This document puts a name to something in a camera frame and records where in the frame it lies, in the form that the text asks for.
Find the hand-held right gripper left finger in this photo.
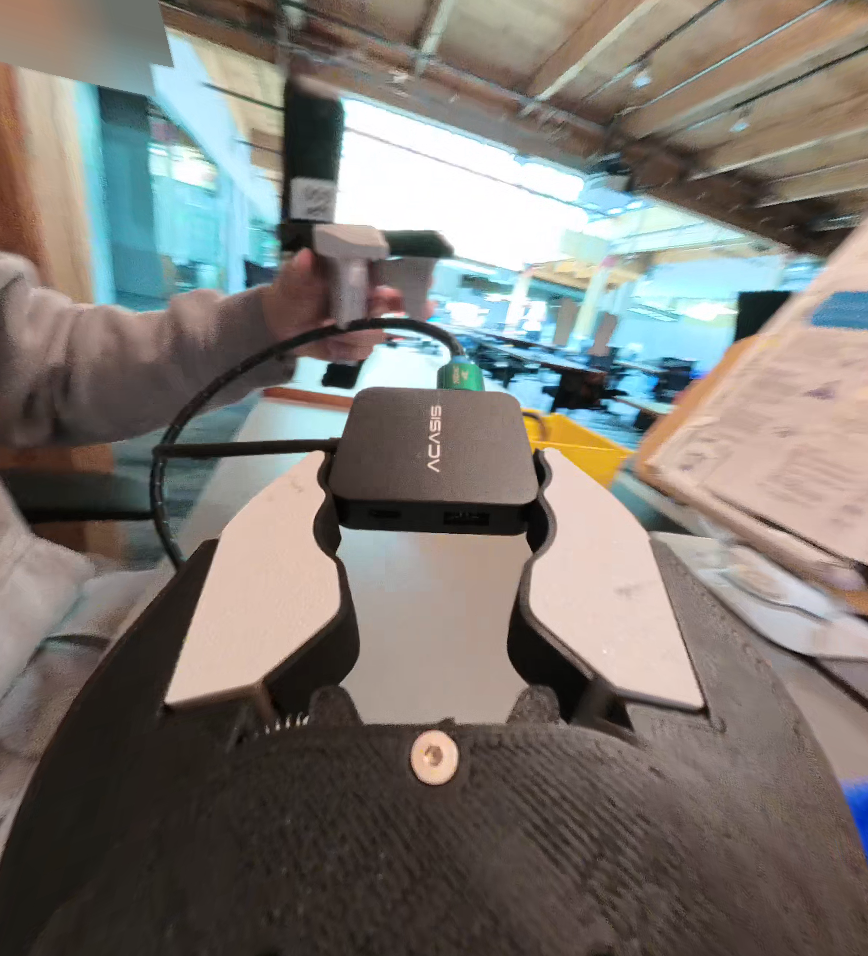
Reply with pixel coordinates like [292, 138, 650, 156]
[164, 450, 364, 721]

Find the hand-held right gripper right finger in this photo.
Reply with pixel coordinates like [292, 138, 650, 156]
[507, 450, 707, 724]

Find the black hub box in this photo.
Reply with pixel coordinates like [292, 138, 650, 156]
[327, 387, 541, 536]

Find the black cable with green plug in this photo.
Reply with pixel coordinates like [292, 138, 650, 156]
[149, 317, 486, 572]

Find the person's left forearm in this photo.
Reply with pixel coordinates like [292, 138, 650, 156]
[0, 196, 297, 449]

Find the grey desk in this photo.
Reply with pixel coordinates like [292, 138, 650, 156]
[173, 388, 868, 785]

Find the person's left hand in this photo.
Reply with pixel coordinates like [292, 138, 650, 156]
[262, 248, 435, 363]

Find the yellow bin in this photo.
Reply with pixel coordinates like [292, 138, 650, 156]
[521, 409, 633, 486]

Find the wooden document stand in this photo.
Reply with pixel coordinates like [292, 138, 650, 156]
[636, 187, 868, 628]

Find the row of office desks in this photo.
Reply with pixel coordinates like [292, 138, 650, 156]
[404, 321, 704, 419]

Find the wooden pillar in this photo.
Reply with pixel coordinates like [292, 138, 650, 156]
[0, 56, 95, 303]

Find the black monitor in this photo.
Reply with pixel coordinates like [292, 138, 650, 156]
[736, 291, 791, 342]

